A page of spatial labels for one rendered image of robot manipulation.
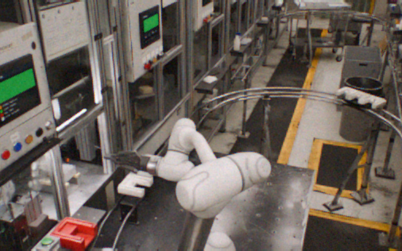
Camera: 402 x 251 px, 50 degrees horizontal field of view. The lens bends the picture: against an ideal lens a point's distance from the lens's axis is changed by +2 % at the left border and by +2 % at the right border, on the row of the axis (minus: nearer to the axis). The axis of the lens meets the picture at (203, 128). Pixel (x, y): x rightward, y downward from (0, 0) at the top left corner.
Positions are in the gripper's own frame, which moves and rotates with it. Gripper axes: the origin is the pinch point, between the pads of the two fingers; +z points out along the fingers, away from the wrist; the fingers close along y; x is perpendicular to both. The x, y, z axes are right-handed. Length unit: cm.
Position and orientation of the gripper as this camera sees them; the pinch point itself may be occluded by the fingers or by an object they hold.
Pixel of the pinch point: (111, 157)
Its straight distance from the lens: 206.8
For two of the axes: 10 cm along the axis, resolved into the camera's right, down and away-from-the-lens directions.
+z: -9.5, -1.6, 2.8
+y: 0.1, -8.9, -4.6
